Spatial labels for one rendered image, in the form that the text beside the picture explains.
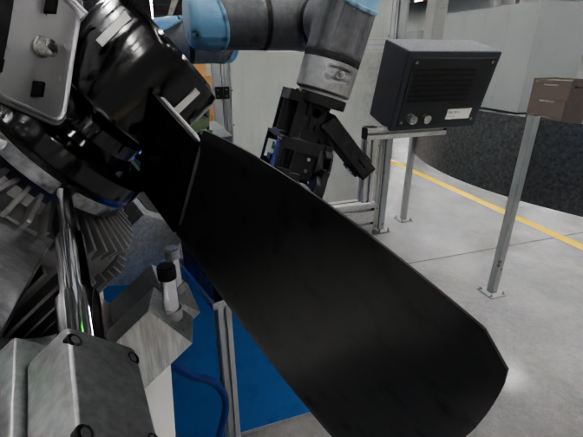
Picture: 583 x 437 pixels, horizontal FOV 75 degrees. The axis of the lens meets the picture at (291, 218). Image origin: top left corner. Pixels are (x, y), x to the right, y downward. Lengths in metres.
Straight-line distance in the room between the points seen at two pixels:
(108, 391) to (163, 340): 0.24
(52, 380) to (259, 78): 2.23
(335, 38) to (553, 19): 9.99
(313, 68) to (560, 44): 10.26
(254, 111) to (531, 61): 8.38
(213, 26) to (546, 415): 1.69
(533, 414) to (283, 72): 2.01
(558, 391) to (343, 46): 1.69
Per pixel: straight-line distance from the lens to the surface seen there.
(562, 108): 7.14
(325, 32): 0.52
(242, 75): 2.33
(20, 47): 0.31
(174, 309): 0.43
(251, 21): 0.57
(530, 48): 10.13
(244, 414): 1.32
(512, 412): 1.79
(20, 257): 0.30
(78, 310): 0.22
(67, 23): 0.34
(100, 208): 0.36
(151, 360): 0.44
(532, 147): 2.15
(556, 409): 1.88
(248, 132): 2.37
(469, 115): 1.12
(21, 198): 0.34
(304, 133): 0.53
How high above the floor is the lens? 1.22
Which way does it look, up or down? 23 degrees down
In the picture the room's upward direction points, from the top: straight up
